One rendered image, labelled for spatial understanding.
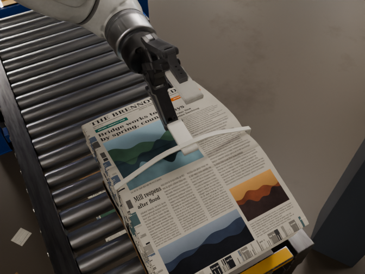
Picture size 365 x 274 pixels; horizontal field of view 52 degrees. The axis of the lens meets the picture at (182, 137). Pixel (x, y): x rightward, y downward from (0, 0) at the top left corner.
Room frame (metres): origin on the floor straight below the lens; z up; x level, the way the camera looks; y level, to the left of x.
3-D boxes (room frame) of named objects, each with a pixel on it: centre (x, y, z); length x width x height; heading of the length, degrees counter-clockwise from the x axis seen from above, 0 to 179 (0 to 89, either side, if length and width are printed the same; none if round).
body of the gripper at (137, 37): (0.54, 0.06, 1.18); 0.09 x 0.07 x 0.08; 29
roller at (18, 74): (1.04, 0.38, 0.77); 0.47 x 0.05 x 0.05; 119
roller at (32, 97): (0.92, 0.32, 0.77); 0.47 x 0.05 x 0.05; 119
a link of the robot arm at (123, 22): (0.61, 0.10, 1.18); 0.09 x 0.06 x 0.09; 118
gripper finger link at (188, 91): (0.42, 0.00, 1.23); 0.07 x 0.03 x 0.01; 29
